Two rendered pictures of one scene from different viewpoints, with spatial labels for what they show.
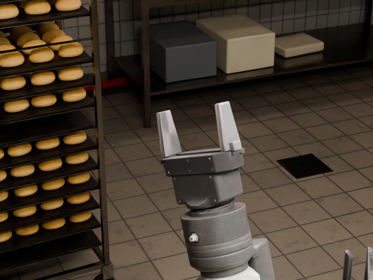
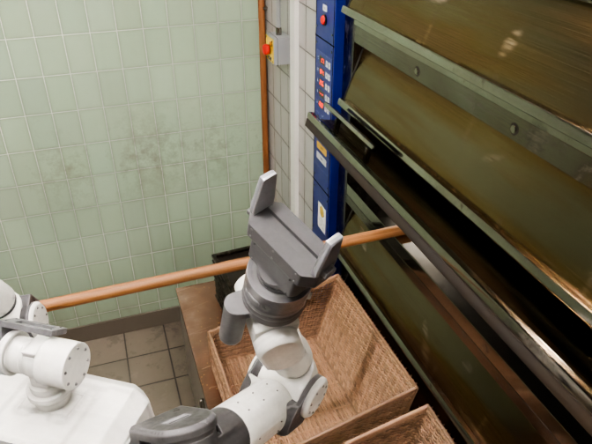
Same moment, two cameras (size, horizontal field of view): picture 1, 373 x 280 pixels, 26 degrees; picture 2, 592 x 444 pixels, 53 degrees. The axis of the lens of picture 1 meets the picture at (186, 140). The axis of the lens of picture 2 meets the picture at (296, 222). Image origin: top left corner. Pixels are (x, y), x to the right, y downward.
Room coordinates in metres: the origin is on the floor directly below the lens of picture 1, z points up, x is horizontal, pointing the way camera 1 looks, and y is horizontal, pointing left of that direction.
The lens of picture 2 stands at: (1.53, 0.02, 2.07)
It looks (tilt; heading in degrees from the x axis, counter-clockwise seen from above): 32 degrees down; 184
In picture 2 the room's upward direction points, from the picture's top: straight up
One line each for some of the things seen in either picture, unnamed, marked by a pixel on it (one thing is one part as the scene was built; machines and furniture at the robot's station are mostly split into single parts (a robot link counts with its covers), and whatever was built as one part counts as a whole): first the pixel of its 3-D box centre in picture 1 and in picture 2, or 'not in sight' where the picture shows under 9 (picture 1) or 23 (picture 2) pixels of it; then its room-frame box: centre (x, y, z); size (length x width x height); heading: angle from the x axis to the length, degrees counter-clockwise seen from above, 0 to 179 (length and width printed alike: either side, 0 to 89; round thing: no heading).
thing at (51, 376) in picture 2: not in sight; (46, 365); (0.96, -0.36, 1.46); 0.10 x 0.07 x 0.09; 79
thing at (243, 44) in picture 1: (233, 42); not in sight; (5.27, -0.33, 0.35); 0.50 x 0.36 x 0.24; 24
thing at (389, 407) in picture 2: not in sight; (302, 373); (0.24, -0.04, 0.72); 0.56 x 0.49 x 0.28; 24
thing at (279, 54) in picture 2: not in sight; (278, 48); (-0.70, -0.19, 1.46); 0.10 x 0.07 x 0.10; 23
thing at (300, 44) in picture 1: (294, 45); not in sight; (5.46, -0.77, 0.27); 0.34 x 0.26 x 0.07; 119
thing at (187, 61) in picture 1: (177, 50); not in sight; (5.11, 0.06, 0.35); 0.50 x 0.36 x 0.24; 23
